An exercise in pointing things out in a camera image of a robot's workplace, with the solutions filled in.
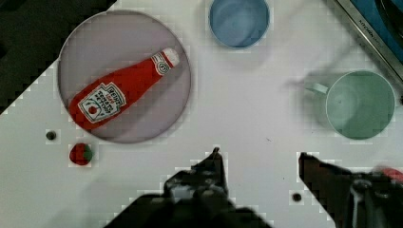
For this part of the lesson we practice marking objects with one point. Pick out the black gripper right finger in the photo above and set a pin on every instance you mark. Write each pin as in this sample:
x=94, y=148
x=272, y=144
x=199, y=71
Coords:
x=355, y=199

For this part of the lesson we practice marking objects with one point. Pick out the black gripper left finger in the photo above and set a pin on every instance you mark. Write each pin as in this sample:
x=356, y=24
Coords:
x=208, y=174

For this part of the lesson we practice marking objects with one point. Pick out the green mug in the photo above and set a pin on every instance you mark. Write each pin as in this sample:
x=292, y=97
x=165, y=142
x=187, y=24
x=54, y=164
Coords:
x=357, y=105

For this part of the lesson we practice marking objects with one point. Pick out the small toy strawberry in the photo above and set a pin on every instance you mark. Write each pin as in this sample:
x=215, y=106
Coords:
x=81, y=154

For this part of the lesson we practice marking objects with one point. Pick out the red ketchup bottle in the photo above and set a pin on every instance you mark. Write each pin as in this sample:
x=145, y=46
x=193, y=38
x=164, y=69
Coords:
x=108, y=97

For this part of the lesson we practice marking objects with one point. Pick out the blue bowl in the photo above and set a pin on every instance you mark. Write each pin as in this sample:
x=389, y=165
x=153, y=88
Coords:
x=238, y=23

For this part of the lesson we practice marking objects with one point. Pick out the grey round plate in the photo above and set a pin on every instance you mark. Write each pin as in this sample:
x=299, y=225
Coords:
x=114, y=40

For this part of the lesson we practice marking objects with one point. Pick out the black toy oven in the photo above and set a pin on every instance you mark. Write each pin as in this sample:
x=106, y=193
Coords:
x=379, y=25

